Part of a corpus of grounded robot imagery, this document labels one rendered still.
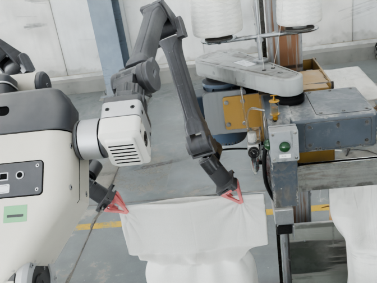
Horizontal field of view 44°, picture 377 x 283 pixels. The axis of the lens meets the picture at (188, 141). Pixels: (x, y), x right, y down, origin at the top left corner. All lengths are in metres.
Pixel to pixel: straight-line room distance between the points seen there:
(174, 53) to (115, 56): 4.77
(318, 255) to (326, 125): 0.82
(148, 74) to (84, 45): 5.66
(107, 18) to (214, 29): 4.73
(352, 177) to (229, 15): 0.64
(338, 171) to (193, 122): 0.49
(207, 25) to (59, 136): 0.65
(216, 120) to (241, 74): 0.26
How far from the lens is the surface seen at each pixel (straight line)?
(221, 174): 1.48
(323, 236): 1.95
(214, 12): 1.45
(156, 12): 1.40
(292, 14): 1.48
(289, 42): 1.72
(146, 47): 1.24
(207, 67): 1.63
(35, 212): 0.99
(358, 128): 1.32
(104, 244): 3.29
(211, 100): 1.65
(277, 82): 1.37
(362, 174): 1.57
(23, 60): 1.61
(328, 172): 1.54
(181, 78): 1.44
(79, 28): 6.74
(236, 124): 1.67
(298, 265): 2.02
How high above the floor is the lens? 1.82
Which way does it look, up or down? 23 degrees down
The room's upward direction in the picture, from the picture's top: 9 degrees counter-clockwise
